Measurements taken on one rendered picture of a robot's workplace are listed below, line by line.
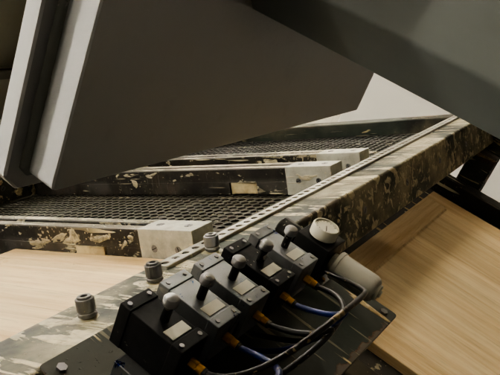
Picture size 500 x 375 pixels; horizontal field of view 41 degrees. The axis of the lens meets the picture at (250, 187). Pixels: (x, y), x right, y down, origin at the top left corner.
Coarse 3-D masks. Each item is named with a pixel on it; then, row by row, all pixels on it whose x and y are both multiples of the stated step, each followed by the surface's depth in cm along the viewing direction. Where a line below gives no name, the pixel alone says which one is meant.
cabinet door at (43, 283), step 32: (0, 256) 135; (32, 256) 131; (64, 256) 128; (96, 256) 125; (0, 288) 114; (32, 288) 111; (64, 288) 109; (96, 288) 106; (0, 320) 98; (32, 320) 96
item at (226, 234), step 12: (444, 120) 218; (420, 132) 197; (396, 144) 182; (372, 156) 168; (384, 156) 169; (348, 168) 157; (360, 168) 157; (324, 180) 147; (336, 180) 146; (300, 192) 138; (312, 192) 137; (276, 204) 130; (288, 204) 129; (252, 216) 123; (264, 216) 122; (228, 228) 116; (240, 228) 115; (180, 252) 106; (192, 252) 105; (168, 264) 100
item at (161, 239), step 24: (0, 216) 149; (0, 240) 142; (24, 240) 138; (48, 240) 133; (72, 240) 129; (96, 240) 126; (120, 240) 122; (144, 240) 118; (168, 240) 115; (192, 240) 112
